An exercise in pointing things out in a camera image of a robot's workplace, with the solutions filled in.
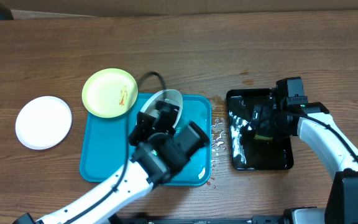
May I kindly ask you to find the black plastic tray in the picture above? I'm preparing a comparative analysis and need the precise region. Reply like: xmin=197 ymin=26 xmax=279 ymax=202
xmin=226 ymin=88 xmax=294 ymax=170

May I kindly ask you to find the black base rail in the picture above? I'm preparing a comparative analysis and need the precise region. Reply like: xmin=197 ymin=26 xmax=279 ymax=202
xmin=108 ymin=215 xmax=291 ymax=224

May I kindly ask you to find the white plate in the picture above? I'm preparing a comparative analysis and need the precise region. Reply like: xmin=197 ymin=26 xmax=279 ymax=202
xmin=140 ymin=90 xmax=183 ymax=128
xmin=15 ymin=96 xmax=73 ymax=150

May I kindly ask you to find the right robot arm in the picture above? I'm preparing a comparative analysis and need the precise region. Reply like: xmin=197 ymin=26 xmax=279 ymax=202
xmin=246 ymin=77 xmax=358 ymax=223

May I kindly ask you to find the yellow-green plate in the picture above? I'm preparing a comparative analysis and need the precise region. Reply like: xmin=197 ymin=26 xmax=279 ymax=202
xmin=82 ymin=68 xmax=138 ymax=118

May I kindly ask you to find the green yellow sponge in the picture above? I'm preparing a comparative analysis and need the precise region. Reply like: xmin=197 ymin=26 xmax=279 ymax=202
xmin=254 ymin=134 xmax=273 ymax=141

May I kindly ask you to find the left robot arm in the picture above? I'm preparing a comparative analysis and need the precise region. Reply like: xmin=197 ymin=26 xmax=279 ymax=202
xmin=16 ymin=100 xmax=209 ymax=224

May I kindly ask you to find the blue plastic tray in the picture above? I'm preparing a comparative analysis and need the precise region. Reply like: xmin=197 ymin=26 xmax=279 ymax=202
xmin=80 ymin=93 xmax=212 ymax=187

